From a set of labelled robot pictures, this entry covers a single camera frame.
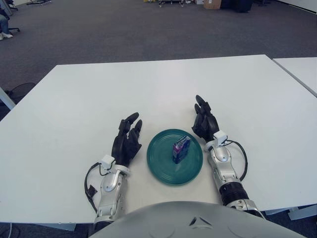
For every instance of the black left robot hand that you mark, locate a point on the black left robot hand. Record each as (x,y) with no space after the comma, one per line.
(125,148)

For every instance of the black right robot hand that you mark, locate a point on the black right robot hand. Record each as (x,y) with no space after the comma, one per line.
(208,124)

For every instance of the blue purple gum pack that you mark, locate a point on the blue purple gum pack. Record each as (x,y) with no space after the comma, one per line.
(180,148)

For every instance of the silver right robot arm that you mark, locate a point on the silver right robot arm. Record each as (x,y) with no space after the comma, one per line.
(225,168)

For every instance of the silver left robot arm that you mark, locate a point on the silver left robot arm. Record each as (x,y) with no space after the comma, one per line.
(111,188)

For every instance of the teal green round plate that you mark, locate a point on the teal green round plate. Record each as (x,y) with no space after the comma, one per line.
(161,163)

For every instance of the grey robot torso shell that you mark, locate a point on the grey robot torso shell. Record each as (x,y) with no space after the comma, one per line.
(173,223)

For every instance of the brown cardboard box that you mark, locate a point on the brown cardboard box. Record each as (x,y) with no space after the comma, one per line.
(212,4)

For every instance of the black bulky floor object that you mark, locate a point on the black bulky floor object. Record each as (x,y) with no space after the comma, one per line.
(236,5)

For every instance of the wheeled chair base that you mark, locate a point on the wheeled chair base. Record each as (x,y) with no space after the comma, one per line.
(173,2)

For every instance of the white slanted table leg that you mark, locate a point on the white slanted table leg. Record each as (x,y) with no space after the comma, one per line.
(6,98)

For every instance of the seated person in jeans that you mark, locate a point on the seated person in jeans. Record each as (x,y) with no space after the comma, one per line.
(3,24)

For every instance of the white table leg frame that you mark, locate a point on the white table leg frame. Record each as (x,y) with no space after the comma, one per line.
(302,213)

